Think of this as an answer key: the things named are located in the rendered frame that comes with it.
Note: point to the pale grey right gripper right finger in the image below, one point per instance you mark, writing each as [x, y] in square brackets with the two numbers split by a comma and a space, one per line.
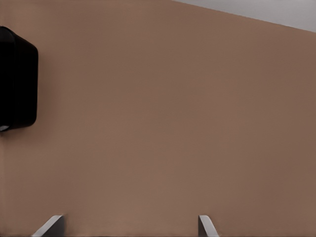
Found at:
[207, 227]

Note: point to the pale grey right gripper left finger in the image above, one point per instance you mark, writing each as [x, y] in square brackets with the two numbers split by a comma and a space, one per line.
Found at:
[50, 227]

